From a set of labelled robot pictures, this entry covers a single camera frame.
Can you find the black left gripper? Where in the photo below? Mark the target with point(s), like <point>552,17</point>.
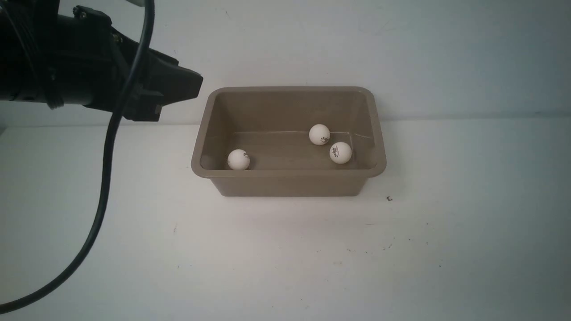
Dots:
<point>89,61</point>

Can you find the white ball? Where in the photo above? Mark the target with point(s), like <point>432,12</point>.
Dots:
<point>319,134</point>
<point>238,159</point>
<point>340,153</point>

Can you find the tan plastic bin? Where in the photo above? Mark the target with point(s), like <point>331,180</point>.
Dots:
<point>272,123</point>

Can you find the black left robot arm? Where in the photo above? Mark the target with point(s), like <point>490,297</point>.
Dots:
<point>24,71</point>

